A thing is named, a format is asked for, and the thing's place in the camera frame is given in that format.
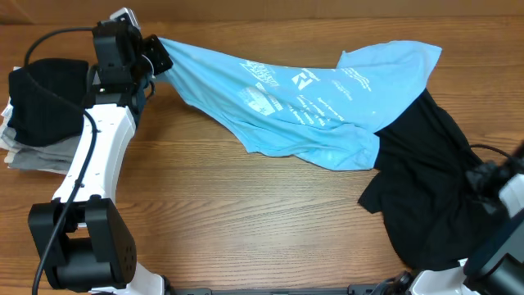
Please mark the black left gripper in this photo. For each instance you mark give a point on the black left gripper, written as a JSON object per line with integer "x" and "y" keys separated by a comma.
{"x": 151, "y": 47}

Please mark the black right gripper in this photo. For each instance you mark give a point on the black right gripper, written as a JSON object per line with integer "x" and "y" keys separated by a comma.
{"x": 472, "y": 178}

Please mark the light blue t-shirt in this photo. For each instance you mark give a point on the light blue t-shirt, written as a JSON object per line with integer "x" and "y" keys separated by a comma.
{"x": 328, "y": 117}

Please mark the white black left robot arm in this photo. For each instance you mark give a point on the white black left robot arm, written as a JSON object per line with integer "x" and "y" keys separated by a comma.
{"x": 83, "y": 242}

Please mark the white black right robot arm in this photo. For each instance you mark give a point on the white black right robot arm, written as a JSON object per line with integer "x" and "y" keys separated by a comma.
{"x": 496, "y": 267}

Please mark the black shirt pile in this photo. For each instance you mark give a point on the black shirt pile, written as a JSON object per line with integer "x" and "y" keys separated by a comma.
{"x": 432, "y": 216}

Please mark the folded black garment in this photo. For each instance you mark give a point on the folded black garment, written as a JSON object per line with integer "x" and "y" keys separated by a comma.
{"x": 38, "y": 118}

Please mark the folded grey garment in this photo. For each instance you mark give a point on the folded grey garment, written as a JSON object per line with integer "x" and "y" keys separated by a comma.
{"x": 56, "y": 158}

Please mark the folded white garment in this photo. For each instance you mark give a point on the folded white garment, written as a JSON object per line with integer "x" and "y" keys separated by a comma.
{"x": 6, "y": 115}

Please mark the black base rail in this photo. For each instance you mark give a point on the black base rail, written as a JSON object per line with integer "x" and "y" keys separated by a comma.
{"x": 355, "y": 289}

